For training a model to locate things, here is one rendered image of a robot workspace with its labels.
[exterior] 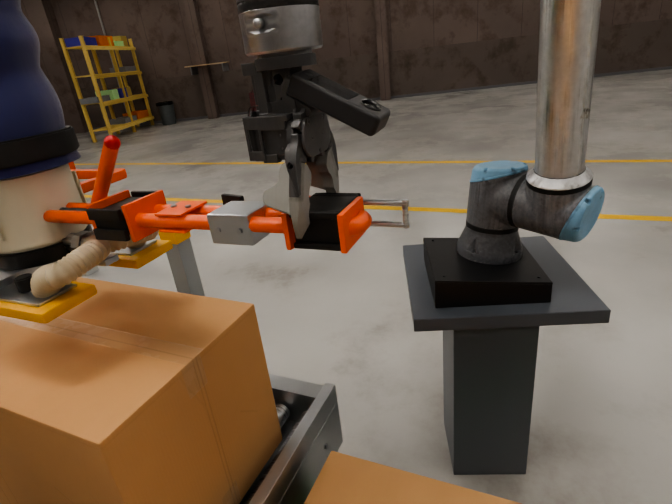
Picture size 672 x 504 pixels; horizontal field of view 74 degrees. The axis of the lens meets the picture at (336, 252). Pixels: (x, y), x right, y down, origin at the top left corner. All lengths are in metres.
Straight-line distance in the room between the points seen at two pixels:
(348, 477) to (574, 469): 1.02
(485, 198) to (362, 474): 0.78
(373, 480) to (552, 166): 0.84
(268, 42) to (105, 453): 0.61
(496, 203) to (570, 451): 1.05
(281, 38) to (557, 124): 0.76
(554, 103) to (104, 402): 1.06
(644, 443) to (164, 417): 1.72
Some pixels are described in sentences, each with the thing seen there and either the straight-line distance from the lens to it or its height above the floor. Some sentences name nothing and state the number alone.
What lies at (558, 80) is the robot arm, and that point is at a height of 1.32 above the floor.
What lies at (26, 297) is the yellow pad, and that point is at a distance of 0.89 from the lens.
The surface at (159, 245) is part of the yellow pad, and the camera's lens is 0.96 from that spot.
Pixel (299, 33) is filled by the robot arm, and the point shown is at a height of 1.44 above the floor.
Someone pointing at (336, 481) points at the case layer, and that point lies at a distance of 1.13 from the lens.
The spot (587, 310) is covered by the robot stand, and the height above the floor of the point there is 0.75.
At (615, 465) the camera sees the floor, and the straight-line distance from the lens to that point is 1.99.
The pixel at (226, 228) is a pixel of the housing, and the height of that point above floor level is 1.22.
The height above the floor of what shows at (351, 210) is 1.24.
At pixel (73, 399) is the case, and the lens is 0.89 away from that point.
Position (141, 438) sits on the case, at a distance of 0.83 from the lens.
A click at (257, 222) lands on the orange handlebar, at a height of 1.23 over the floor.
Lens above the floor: 1.42
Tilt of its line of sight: 24 degrees down
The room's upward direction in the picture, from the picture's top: 7 degrees counter-clockwise
